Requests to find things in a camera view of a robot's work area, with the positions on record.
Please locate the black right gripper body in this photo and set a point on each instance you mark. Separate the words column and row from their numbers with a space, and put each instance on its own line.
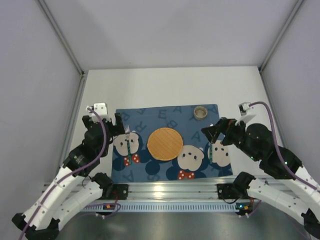
column 223, row 129

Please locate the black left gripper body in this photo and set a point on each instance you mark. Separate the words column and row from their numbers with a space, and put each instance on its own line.
column 113, row 125

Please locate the metal fork patterned handle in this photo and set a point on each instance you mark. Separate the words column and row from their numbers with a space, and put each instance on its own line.
column 127, row 135

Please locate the metal spoon patterned handle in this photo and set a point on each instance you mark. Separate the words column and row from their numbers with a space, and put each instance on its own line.
column 210, row 153

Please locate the small clear glass cup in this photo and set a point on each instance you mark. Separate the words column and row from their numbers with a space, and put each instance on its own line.
column 200, row 112

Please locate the blue cartoon placemat cloth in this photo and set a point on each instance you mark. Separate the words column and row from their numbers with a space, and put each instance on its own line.
column 191, row 163

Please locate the round wooden plate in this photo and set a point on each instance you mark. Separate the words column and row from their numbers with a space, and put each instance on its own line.
column 165, row 144

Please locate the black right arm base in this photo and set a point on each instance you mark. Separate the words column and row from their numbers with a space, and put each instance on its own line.
column 230, row 191

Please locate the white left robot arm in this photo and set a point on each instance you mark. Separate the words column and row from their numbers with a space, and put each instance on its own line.
column 48, row 215

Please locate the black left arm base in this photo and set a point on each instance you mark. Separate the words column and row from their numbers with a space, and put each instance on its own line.
column 116, row 191

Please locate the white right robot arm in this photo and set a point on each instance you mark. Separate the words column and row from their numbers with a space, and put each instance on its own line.
column 256, row 141

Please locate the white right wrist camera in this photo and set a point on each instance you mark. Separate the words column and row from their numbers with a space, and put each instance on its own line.
column 246, row 112

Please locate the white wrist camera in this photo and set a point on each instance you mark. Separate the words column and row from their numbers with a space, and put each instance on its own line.
column 100, row 109
column 246, row 112

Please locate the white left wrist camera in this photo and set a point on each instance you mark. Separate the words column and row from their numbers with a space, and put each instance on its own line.
column 100, row 109

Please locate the aluminium mounting rail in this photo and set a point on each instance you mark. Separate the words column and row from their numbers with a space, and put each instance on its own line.
column 193, row 189

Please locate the slotted grey cable duct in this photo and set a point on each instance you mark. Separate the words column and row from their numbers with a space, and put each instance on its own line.
column 161, row 207

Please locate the left aluminium frame post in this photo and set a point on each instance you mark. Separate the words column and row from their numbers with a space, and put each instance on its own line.
column 60, row 35

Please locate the aluminium frame post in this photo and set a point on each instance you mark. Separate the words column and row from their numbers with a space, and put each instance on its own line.
column 298, row 4
column 60, row 35

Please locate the right aluminium frame post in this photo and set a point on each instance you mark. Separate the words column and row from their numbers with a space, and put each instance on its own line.
column 298, row 4

